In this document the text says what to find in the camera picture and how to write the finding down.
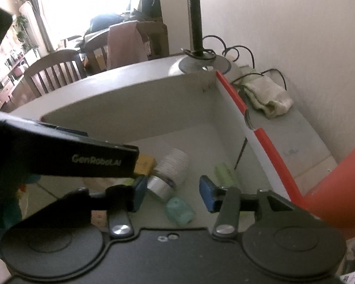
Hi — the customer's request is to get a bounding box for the white bottle with silver cap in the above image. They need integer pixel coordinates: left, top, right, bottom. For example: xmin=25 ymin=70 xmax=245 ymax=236
xmin=146 ymin=148 xmax=190 ymax=203

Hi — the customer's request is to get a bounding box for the black lamp cable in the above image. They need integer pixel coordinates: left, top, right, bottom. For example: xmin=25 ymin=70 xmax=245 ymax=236
xmin=201 ymin=35 xmax=288 ymax=90

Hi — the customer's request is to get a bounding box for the dark clothes pile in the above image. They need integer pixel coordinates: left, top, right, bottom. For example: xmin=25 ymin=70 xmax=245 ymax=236
xmin=89 ymin=13 xmax=128 ymax=34

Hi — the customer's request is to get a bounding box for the pink cloth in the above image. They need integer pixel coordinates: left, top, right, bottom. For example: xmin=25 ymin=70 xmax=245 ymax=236
xmin=106 ymin=21 xmax=150 ymax=71

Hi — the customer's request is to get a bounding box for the grey curtain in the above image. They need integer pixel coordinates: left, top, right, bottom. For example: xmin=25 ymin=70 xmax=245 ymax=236
xmin=21 ymin=0 xmax=55 ymax=54

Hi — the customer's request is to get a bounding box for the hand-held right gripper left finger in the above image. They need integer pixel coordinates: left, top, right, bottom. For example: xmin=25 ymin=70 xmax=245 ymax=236
xmin=26 ymin=175 xmax=148 ymax=240

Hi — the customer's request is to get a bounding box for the green potted plant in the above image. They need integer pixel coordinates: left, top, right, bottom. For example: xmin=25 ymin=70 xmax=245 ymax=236
xmin=16 ymin=15 xmax=39 ymax=54

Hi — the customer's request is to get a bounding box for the red water bottle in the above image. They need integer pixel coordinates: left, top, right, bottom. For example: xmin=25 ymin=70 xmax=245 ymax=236
xmin=302 ymin=136 xmax=355 ymax=240

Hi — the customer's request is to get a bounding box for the white folded cloth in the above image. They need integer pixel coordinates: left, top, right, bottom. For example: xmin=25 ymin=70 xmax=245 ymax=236
xmin=242 ymin=69 xmax=294 ymax=119

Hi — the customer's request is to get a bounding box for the small yellow box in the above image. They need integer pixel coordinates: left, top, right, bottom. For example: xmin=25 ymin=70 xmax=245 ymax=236
xmin=134 ymin=154 xmax=157 ymax=175

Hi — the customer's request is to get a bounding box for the wooden television cabinet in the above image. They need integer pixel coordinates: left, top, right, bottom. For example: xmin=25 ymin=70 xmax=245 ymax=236
xmin=0 ymin=55 xmax=28 ymax=113

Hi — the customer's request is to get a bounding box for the dark wooden chair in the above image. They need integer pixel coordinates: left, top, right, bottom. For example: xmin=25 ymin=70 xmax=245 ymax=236
xmin=83 ymin=21 xmax=170 ymax=74
xmin=24 ymin=50 xmax=88 ymax=98

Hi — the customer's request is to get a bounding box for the light green marker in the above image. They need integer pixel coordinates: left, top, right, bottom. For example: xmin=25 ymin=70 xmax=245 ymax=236
xmin=214 ymin=162 xmax=240 ymax=187

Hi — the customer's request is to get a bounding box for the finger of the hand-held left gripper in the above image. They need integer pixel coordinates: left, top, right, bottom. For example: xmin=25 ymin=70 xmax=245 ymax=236
xmin=39 ymin=120 xmax=139 ymax=155

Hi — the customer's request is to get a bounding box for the beige sofa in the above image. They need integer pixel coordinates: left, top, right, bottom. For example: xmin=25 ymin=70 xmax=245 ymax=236
xmin=129 ymin=0 xmax=163 ymax=23

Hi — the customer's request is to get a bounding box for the white standing air conditioner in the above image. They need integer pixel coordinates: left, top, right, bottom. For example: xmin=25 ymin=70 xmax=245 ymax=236
xmin=19 ymin=1 xmax=48 ymax=57

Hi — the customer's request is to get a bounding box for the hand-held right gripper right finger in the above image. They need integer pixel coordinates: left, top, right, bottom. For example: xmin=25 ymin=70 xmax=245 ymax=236
xmin=199 ymin=175 xmax=324 ymax=240

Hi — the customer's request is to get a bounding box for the red cardboard box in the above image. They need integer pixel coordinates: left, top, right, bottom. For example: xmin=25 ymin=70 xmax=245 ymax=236
xmin=9 ymin=71 xmax=302 ymax=234

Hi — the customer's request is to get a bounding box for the grey desk lamp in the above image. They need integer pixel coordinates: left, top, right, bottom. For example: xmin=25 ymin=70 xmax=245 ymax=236
xmin=167 ymin=0 xmax=240 ymax=76

